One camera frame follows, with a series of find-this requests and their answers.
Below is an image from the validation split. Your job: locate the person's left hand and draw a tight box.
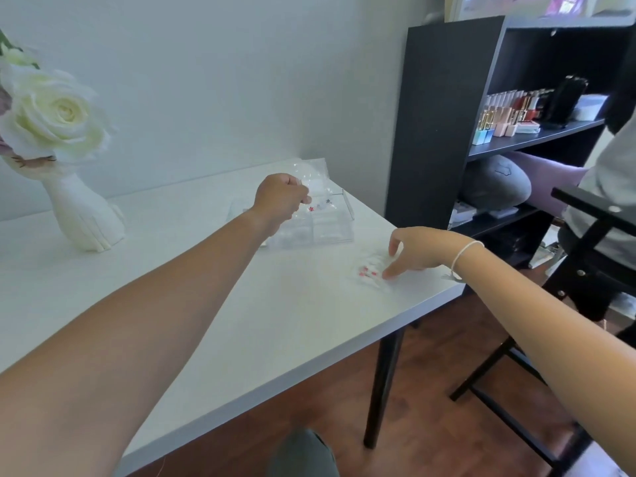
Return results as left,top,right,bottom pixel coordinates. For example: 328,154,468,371
250,173,313,229

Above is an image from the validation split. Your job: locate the person's right hand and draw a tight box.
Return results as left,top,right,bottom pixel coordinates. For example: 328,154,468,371
382,226,470,280

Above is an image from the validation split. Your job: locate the small clear nail sticker packet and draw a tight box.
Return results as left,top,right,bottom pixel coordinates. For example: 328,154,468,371
296,176,340,214

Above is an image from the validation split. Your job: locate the clear packet with red flowers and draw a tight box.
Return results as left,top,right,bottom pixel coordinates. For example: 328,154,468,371
355,250,399,290

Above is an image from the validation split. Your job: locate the person's right forearm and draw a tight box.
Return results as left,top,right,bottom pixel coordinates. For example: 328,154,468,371
449,241,636,457

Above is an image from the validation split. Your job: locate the person's left forearm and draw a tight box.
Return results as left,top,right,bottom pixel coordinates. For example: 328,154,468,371
0,208,294,477

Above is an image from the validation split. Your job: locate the clear plastic organizer box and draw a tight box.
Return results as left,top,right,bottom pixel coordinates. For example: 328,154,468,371
228,157,356,250

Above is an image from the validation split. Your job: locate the white papers stack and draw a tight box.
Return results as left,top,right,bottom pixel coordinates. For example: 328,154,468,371
449,202,479,230

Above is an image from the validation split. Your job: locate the black table leg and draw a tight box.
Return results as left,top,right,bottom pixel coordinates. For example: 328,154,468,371
363,328,406,449

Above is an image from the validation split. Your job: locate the grey cushion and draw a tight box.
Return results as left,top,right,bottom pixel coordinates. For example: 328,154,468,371
459,154,533,210

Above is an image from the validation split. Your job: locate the black bookshelf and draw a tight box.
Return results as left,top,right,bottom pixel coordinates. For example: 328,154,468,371
385,14,636,274

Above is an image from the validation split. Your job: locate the lilac cushion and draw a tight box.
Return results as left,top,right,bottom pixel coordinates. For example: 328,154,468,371
506,151,588,218

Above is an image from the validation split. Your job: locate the row of nail polish bottles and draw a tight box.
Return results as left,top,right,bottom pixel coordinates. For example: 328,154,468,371
471,87,555,146

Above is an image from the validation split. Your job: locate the black chair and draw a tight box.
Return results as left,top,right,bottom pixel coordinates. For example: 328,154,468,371
449,185,636,476

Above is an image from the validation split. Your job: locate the person's grey trouser knee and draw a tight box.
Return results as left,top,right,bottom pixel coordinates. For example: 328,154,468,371
268,429,342,477

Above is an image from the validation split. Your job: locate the white hand-shaped vase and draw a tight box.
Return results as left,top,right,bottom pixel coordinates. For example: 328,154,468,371
9,156,126,253

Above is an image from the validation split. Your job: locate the black stand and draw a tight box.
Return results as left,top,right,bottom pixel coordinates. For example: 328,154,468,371
539,75,590,130

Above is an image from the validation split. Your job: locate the white flat box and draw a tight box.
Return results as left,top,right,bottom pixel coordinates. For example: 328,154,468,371
570,93,610,123

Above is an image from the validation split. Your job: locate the large white artificial rose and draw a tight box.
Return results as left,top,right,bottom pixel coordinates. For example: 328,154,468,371
0,68,113,163

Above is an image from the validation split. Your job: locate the small white artificial flower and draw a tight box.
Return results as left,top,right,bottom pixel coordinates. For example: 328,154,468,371
0,29,41,71

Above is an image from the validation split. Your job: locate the white bead bracelet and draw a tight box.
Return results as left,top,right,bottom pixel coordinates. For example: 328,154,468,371
450,240,486,274

